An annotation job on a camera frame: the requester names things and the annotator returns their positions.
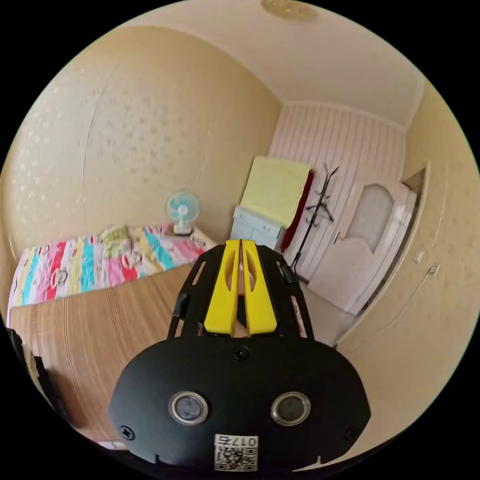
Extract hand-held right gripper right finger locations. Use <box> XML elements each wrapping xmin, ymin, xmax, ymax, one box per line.
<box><xmin>241</xmin><ymin>239</ymin><xmax>279</xmax><ymax>337</ymax></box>

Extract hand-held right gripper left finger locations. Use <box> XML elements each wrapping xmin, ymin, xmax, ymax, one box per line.
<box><xmin>203</xmin><ymin>239</ymin><xmax>241</xmax><ymax>335</ymax></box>

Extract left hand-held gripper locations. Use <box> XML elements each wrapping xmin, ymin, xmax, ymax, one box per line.
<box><xmin>6</xmin><ymin>326</ymin><xmax>70</xmax><ymax>423</ymax></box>

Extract bed with mat and quilt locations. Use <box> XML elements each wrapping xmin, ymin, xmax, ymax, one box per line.
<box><xmin>6</xmin><ymin>223</ymin><xmax>226</xmax><ymax>451</ymax></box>

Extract red hanging cloth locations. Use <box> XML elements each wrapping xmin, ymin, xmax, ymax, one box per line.
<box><xmin>280</xmin><ymin>170</ymin><xmax>315</xmax><ymax>254</ymax></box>

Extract small white table fan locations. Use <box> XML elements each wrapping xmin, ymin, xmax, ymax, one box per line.
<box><xmin>164</xmin><ymin>189</ymin><xmax>200</xmax><ymax>237</ymax></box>

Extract white door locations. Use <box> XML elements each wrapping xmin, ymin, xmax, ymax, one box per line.
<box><xmin>306</xmin><ymin>179</ymin><xmax>418</xmax><ymax>317</ymax></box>

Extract black coat stand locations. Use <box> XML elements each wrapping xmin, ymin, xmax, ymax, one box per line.
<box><xmin>291</xmin><ymin>164</ymin><xmax>341</xmax><ymax>272</ymax></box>

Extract white cupboard with yellow cloth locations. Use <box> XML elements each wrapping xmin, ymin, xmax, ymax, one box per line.
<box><xmin>229</xmin><ymin>156</ymin><xmax>313</xmax><ymax>251</ymax></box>

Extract green printed pillow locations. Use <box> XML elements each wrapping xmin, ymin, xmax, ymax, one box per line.
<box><xmin>100</xmin><ymin>224</ymin><xmax>133</xmax><ymax>260</ymax></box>

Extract round ceiling lamp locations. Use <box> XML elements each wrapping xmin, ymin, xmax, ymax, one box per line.
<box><xmin>260</xmin><ymin>0</ymin><xmax>318</xmax><ymax>22</ymax></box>

